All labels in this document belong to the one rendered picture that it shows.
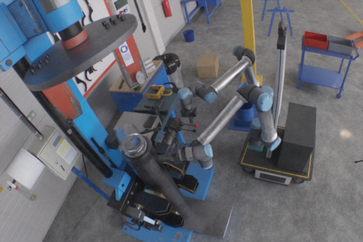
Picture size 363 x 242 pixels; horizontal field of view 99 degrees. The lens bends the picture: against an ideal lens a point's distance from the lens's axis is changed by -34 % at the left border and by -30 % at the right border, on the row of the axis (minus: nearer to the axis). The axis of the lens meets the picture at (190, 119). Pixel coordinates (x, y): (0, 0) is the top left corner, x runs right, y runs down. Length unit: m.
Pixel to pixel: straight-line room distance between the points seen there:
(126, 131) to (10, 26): 0.86
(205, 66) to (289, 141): 2.45
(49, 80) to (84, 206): 2.78
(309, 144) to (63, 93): 1.99
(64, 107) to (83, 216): 2.48
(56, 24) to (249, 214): 2.50
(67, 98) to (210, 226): 1.96
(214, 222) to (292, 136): 1.24
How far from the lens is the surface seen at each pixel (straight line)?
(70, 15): 0.89
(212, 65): 4.00
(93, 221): 3.19
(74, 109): 1.05
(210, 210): 2.47
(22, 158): 1.82
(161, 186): 1.65
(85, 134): 1.55
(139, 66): 1.05
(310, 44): 3.60
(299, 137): 2.13
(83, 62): 0.71
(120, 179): 1.69
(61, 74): 0.73
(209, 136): 1.52
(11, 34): 1.12
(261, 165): 2.50
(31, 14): 1.00
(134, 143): 1.35
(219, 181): 2.77
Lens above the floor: 2.49
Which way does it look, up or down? 46 degrees down
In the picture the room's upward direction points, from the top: 16 degrees counter-clockwise
